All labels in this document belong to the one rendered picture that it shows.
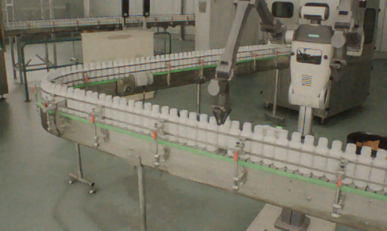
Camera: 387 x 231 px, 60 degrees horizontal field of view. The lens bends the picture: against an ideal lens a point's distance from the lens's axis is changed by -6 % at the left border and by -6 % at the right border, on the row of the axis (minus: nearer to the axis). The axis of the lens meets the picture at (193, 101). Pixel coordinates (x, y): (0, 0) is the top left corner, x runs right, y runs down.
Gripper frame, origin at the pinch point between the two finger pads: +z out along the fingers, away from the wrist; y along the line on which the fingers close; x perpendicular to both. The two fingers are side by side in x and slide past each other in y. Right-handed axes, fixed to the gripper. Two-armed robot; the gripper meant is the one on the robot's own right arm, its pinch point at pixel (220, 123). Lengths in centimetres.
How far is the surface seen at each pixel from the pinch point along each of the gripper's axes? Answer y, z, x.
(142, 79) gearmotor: -109, 5, -135
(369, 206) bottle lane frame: 0, 22, 70
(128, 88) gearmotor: -99, 14, -143
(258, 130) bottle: -1.9, 0.3, 17.8
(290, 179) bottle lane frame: -0.2, 18.7, 35.9
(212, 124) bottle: -2.2, 2.2, -5.4
